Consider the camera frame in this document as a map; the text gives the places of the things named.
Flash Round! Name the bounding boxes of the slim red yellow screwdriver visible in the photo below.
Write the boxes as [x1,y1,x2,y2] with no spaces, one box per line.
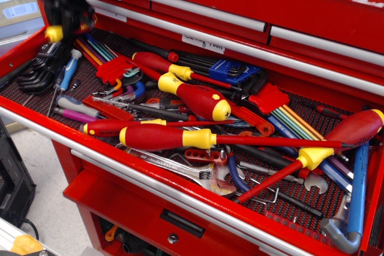
[44,14,98,43]

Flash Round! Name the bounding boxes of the blue white precision screwdriver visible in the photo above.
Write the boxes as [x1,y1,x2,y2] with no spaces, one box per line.
[46,49,83,118]

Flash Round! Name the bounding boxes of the black hex key set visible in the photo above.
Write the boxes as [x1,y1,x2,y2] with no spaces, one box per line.
[17,42,73,94]

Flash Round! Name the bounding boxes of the red holder coloured hex keys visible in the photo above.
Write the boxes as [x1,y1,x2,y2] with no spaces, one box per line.
[76,34,145,99]

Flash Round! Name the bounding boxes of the red screwdriver rear middle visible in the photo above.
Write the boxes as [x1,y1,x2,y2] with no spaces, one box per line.
[132,52,241,92]

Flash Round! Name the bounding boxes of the thin red screwdriver front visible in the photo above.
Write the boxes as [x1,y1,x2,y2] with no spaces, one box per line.
[83,119,235,137]

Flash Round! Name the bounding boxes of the white drawer label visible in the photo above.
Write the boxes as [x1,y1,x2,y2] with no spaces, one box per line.
[182,35,226,55]

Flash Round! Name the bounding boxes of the long red yellow screwdriver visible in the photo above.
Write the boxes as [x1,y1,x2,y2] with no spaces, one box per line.
[119,124,354,151]

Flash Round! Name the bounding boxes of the large stubby red screwdriver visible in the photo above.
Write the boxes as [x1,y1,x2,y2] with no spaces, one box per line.
[158,72,232,121]

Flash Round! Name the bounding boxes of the red tool chest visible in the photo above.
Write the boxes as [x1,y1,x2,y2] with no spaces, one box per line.
[26,0,384,256]

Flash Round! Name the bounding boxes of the black box on floor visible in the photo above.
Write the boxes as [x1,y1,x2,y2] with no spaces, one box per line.
[1,123,36,227]

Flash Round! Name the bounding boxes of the red bit holder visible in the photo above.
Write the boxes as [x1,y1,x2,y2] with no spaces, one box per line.
[184,148,227,165]

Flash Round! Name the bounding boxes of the blue holder hex key set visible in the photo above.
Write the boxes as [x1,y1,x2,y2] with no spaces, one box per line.
[168,50,268,95]

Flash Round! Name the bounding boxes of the red holder rainbow hex keys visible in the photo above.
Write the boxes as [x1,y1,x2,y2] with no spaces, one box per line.
[249,83,323,140]

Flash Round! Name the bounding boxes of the chrome adjustable wrench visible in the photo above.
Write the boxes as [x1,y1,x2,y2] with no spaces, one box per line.
[115,144,237,198]

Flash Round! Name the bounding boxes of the red flat tool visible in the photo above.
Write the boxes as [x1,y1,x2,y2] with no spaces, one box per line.
[227,100,275,137]

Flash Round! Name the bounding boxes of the yellow sponge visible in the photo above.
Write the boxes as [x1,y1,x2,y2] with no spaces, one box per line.
[10,234,44,255]

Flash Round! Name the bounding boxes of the open red drawer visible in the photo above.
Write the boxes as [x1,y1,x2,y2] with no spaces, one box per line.
[0,7,384,256]

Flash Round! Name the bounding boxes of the small red precision screwdriver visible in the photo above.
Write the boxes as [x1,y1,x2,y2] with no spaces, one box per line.
[301,101,348,120]

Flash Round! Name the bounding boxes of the open end steel spanner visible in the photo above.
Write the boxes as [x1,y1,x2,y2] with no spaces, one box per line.
[239,159,329,195]

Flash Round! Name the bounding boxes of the red screwdriver right side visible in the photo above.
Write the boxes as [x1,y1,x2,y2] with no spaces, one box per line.
[234,109,383,203]

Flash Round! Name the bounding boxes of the red bit strip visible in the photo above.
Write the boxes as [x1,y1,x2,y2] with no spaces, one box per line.
[265,211,335,248]

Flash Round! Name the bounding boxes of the large blue hex key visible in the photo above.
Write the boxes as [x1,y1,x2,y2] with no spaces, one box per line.
[347,142,369,241]

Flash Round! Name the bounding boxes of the large grey hex key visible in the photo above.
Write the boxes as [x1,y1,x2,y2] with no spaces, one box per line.
[320,218,363,255]

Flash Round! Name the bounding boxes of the black red handled screwdriver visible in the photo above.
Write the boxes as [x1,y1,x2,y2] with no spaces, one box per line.
[128,38,179,63]

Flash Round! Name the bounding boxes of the grey blue handled screwdriver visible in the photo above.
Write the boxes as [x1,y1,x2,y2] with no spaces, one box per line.
[56,95,101,118]

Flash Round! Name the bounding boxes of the purple handled tool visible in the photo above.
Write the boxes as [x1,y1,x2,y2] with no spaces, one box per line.
[54,108,98,124]

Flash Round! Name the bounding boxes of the blue handled pliers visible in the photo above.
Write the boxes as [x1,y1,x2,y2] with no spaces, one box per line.
[227,152,250,192]

